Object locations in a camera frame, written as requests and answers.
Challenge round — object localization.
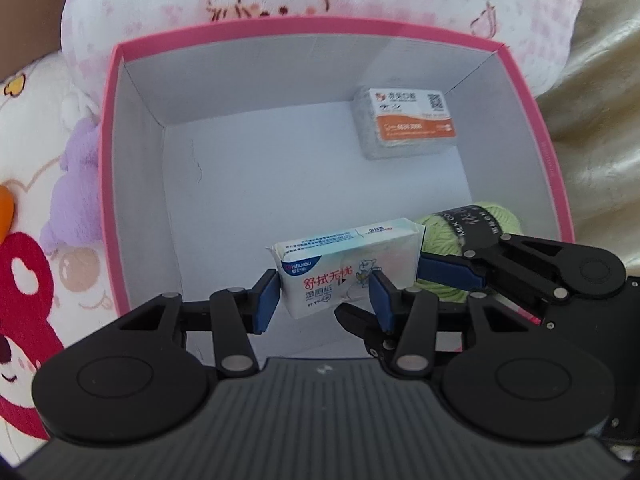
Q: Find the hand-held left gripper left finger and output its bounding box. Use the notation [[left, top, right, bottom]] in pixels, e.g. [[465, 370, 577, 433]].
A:
[[117, 269, 281, 379]]

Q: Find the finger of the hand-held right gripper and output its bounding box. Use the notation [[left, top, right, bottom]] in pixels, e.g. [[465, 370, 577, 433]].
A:
[[333, 302, 399, 361], [419, 233, 572, 305]]

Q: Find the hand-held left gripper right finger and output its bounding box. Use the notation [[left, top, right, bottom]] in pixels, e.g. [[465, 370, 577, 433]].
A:
[[369, 270, 529, 377]]

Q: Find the white wet tissue pack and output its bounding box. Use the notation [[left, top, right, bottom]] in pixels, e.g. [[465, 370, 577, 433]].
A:
[[265, 217, 426, 320]]

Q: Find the green yarn ball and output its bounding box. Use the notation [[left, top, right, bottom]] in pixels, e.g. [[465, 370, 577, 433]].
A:
[[410, 201, 524, 307]]

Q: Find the pink cardboard box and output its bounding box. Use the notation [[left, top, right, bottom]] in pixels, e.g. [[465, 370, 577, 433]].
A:
[[97, 17, 576, 361]]

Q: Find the clear box with orange label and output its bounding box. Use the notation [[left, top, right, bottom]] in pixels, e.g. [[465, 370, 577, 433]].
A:
[[350, 86, 459, 161]]

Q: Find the beige satin blanket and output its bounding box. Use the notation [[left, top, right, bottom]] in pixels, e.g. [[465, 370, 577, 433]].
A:
[[530, 0, 640, 277]]

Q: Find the cartoon printed blanket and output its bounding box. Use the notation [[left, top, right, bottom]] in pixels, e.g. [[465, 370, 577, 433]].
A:
[[0, 57, 124, 462]]

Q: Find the brown wooden panel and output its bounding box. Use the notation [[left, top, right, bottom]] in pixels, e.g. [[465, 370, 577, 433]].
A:
[[0, 0, 79, 84]]

